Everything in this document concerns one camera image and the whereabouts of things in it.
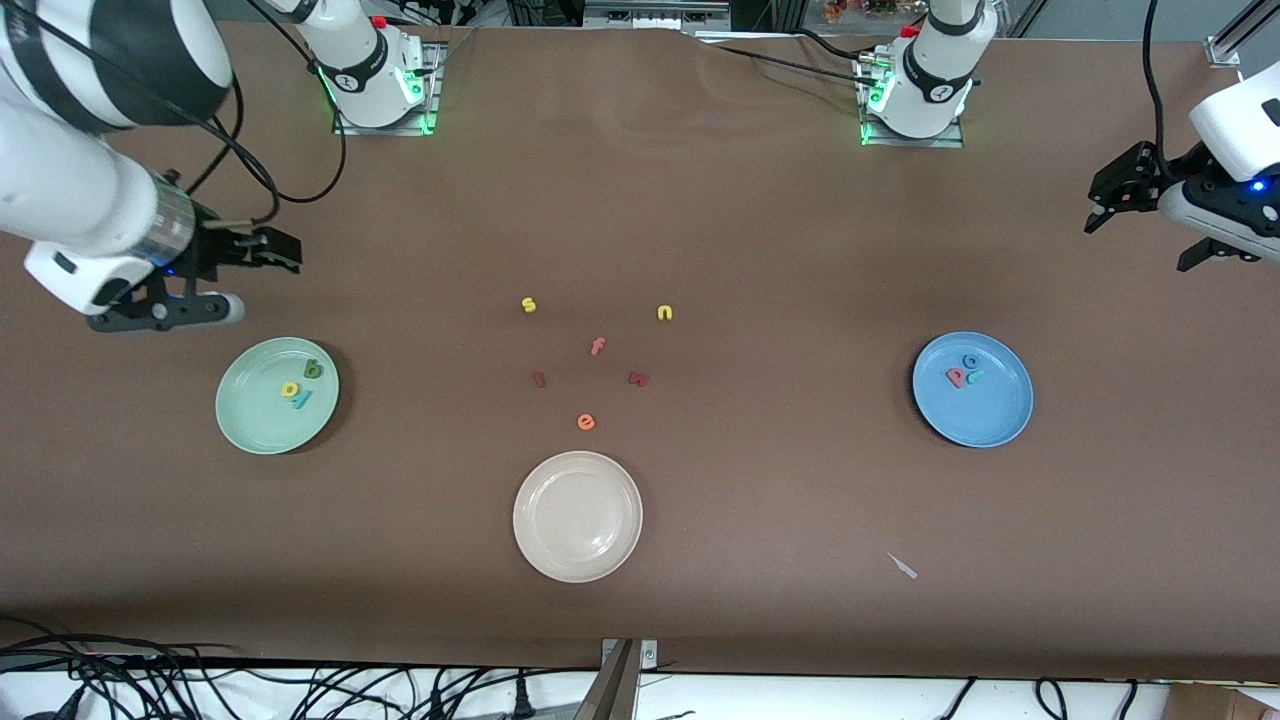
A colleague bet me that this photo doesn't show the light green plate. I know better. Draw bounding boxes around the light green plate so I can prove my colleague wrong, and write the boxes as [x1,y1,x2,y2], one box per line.
[215,337,341,456]

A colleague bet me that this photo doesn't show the blue plate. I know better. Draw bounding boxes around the blue plate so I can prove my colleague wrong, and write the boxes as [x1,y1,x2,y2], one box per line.
[911,331,1035,449]

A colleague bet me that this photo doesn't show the beige plate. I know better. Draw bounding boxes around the beige plate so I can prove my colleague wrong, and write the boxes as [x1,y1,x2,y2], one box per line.
[512,451,644,584]

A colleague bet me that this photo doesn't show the grey background equipment box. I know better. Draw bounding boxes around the grey background equipment box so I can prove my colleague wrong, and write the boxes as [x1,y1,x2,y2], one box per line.
[583,0,731,31]

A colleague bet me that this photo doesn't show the brown cardboard box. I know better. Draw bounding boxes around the brown cardboard box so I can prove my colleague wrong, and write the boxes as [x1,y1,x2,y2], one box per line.
[1163,682,1280,720]

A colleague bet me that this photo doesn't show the grey diagonal beam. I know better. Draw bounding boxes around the grey diagonal beam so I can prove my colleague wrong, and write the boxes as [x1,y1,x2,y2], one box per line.
[572,640,641,720]

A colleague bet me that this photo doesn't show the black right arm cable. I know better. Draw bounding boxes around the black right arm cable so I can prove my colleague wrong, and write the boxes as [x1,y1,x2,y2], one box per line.
[30,0,348,226]

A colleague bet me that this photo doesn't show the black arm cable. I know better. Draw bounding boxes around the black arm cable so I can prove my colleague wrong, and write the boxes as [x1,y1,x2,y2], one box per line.
[30,0,348,226]
[1143,0,1176,186]

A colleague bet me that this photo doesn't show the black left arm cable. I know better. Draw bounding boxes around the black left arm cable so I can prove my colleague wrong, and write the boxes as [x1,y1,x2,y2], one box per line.
[1143,0,1176,186]

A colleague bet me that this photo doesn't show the short aluminium profile post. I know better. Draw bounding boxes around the short aluminium profile post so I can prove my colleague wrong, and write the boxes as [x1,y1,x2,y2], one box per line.
[1205,0,1280,69]

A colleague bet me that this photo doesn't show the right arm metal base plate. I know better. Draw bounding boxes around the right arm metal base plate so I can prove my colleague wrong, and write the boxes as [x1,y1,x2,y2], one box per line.
[332,40,442,137]

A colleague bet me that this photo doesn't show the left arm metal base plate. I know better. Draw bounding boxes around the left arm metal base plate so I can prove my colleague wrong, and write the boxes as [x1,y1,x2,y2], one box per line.
[858,50,966,150]

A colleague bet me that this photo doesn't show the black cable on table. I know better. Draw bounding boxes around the black cable on table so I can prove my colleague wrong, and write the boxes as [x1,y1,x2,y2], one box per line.
[690,28,881,86]

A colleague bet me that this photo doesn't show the black floor cable bundle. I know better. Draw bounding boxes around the black floor cable bundle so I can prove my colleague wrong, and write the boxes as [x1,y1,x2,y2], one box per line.
[0,618,601,720]

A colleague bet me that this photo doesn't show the grey metal table bracket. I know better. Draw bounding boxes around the grey metal table bracket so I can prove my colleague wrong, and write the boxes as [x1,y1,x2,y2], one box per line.
[600,638,659,673]

